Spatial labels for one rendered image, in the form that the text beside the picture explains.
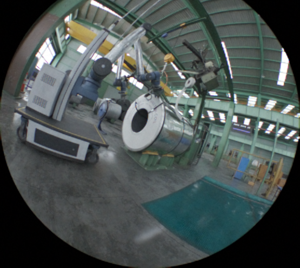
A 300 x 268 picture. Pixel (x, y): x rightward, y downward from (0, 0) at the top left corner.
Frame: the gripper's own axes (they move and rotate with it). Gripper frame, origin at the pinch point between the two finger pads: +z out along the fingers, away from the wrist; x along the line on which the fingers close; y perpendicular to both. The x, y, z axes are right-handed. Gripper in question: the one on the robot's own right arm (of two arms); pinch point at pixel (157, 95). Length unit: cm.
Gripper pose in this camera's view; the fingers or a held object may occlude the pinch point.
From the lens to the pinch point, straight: 164.8
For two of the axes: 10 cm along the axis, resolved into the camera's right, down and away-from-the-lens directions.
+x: 9.3, -2.8, 2.4
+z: 0.9, 8.0, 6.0
